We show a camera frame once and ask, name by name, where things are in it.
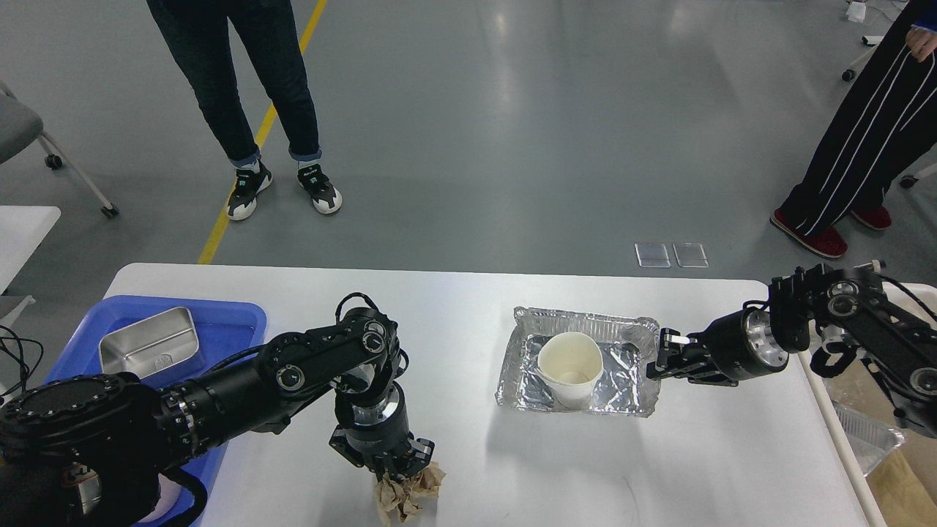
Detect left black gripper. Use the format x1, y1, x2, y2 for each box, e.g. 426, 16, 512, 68
329, 384, 435, 483

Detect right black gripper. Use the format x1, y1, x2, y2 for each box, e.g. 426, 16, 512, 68
646, 307, 789, 387

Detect brown paper napkin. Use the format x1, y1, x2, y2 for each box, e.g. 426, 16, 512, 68
373, 461, 447, 526

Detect aluminium foil tray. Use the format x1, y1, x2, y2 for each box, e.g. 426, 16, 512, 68
494, 307, 660, 417

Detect white paper cup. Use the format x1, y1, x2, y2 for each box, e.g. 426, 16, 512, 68
535, 332, 605, 410

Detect small steel rectangular tin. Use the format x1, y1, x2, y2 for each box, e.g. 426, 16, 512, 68
98, 307, 206, 388

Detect pink mug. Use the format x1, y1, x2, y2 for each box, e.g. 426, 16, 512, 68
138, 474, 182, 524

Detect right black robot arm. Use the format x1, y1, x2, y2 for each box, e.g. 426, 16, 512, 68
646, 261, 936, 438

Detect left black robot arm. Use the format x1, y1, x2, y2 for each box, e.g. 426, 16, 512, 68
2, 293, 434, 526

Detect tracksuit person's hand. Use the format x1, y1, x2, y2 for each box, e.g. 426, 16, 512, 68
905, 26, 937, 63

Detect right clear floor plate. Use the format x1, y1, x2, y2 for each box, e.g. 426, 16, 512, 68
672, 242, 710, 268

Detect clear floor plate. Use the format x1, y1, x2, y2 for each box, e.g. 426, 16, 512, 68
672, 242, 710, 268
635, 243, 671, 268

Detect left clear floor plate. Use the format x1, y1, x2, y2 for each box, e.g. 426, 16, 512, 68
635, 243, 671, 268

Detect foil tray in bin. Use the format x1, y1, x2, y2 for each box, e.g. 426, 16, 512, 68
831, 400, 906, 476

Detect blue plastic tray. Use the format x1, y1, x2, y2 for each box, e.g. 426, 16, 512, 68
44, 296, 268, 527

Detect beige plastic waste bin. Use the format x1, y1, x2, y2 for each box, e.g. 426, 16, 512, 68
773, 280, 937, 527

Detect walking person in tracksuit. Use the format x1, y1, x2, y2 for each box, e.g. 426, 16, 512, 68
769, 1, 936, 259

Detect white chair base with castors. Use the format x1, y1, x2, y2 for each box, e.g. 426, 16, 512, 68
833, 1, 935, 199

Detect white side table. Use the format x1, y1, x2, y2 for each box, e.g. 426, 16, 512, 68
1, 206, 61, 291

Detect standing person in jeans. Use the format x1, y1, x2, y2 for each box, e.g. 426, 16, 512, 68
145, 0, 343, 222

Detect black cables at left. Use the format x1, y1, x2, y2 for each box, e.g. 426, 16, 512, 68
0, 326, 45, 400

